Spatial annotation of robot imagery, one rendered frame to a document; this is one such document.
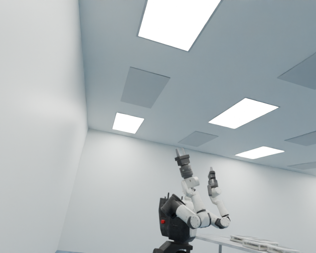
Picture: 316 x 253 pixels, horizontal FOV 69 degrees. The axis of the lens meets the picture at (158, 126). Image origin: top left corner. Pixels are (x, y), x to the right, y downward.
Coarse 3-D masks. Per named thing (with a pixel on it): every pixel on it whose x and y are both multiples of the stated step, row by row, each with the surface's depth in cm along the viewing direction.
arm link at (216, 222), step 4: (208, 212) 199; (212, 216) 196; (216, 216) 197; (212, 220) 194; (216, 220) 193; (220, 220) 192; (224, 220) 191; (228, 220) 190; (212, 224) 195; (216, 224) 192; (220, 224) 190; (224, 224) 189; (228, 224) 189; (220, 228) 198
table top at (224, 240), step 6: (198, 234) 357; (204, 234) 373; (210, 234) 390; (216, 234) 409; (204, 240) 320; (210, 240) 313; (216, 240) 310; (222, 240) 321; (228, 240) 334; (228, 246) 293; (234, 246) 287; (240, 246) 282; (252, 252) 270; (258, 252) 265; (264, 252) 261; (270, 252) 268; (300, 252) 318
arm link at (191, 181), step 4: (188, 172) 160; (192, 172) 162; (184, 176) 161; (188, 176) 161; (192, 176) 163; (188, 180) 160; (192, 180) 160; (196, 180) 161; (188, 184) 159; (192, 184) 160; (196, 184) 160; (188, 188) 161
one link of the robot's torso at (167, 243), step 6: (162, 246) 177; (168, 246) 170; (174, 246) 171; (180, 246) 172; (186, 246) 174; (192, 246) 175; (156, 252) 169; (162, 252) 170; (168, 252) 169; (174, 252) 170
